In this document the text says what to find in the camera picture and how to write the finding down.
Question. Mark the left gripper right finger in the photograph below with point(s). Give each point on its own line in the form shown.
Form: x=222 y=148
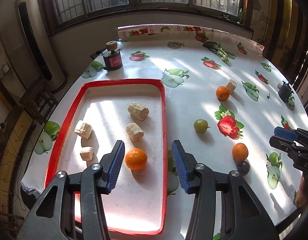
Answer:
x=184 y=166

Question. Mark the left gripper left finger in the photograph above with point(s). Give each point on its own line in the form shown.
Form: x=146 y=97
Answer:
x=111 y=165

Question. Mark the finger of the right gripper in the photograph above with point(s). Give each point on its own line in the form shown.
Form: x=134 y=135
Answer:
x=289 y=135
x=282 y=144

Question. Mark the small beige foam piece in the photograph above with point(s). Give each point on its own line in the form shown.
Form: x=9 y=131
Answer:
x=86 y=153

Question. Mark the orange mandarin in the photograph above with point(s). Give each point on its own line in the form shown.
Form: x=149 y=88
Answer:
x=136 y=159

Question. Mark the green grape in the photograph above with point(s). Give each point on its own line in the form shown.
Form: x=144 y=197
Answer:
x=201 y=125

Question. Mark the orange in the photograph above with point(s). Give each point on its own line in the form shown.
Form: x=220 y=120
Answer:
x=240 y=152
x=222 y=93

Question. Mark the dark purple plum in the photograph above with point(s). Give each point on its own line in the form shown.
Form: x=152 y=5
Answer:
x=243 y=167

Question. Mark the large beige foam chunk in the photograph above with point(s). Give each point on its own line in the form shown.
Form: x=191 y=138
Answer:
x=138 y=110

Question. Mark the beige foam cube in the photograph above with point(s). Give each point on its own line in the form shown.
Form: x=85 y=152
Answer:
x=231 y=85

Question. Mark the operator right hand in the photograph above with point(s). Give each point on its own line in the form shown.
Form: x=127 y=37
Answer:
x=301 y=200

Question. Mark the small black clip object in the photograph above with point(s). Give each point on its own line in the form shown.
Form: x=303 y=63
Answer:
x=285 y=92

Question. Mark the red rimmed white tray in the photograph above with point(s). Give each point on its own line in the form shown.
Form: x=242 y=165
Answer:
x=125 y=123

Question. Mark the fruit print tablecloth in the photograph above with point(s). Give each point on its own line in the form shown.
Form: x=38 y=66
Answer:
x=192 y=63

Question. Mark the wooden chair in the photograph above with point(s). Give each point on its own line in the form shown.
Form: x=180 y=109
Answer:
x=38 y=101

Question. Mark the dark ink bottle with cork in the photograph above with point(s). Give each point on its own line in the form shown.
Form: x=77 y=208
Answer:
x=112 y=57

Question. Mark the white tower air conditioner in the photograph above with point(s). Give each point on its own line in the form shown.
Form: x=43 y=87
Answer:
x=37 y=43

